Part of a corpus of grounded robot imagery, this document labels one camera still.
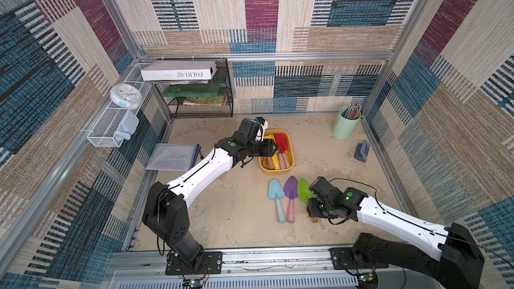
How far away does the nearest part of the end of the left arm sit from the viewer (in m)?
0.60

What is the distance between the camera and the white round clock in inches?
28.9

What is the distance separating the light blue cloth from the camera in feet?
2.18

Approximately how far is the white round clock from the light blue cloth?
0.03 metres
